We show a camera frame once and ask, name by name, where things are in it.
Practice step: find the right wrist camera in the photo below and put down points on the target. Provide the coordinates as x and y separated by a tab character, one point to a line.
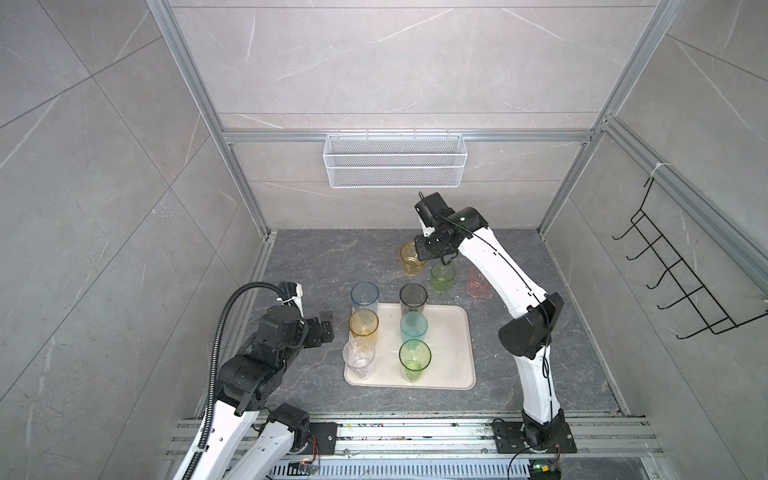
432	211

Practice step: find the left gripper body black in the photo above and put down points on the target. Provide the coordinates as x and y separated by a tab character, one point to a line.
308	334

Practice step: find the white wire basket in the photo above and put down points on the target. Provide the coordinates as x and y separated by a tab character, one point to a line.
394	160

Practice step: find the short amber glass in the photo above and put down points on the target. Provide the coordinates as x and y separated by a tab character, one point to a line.
410	262

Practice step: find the tall blue glass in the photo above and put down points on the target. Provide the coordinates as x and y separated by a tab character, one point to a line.
365	295

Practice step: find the tall amber glass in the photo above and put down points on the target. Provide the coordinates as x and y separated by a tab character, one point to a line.
363	325

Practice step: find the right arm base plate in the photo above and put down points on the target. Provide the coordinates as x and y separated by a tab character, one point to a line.
514	437

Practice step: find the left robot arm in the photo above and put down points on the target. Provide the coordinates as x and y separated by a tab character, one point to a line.
229	445

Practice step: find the tall teal glass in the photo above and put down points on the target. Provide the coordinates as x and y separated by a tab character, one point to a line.
413	326

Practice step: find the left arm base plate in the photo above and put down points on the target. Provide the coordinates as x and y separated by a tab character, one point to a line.
326	434

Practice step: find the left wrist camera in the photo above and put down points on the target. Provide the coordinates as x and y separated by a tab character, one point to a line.
291	294

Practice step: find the black wire hook rack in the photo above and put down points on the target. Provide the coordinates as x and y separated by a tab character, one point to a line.
678	273

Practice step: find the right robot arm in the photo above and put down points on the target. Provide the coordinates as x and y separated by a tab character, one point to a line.
527	336

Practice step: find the short pink glass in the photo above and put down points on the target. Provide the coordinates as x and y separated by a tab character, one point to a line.
477	286

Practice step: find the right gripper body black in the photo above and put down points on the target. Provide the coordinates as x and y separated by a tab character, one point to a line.
430	246

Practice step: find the tall grey glass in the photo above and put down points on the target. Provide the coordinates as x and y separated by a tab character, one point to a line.
413	298

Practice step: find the aluminium rail frame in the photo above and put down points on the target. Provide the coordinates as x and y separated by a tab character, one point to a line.
449	445

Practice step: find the short green glass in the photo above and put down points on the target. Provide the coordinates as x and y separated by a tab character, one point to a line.
442	277

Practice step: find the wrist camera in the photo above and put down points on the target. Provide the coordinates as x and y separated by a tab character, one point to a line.
432	211
291	294

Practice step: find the beige tray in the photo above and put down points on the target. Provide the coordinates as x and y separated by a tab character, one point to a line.
448	336

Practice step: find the tall green glass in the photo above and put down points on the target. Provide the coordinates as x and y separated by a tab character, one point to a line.
414	356

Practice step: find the short clear glass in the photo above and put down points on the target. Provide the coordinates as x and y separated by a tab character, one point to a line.
359	355

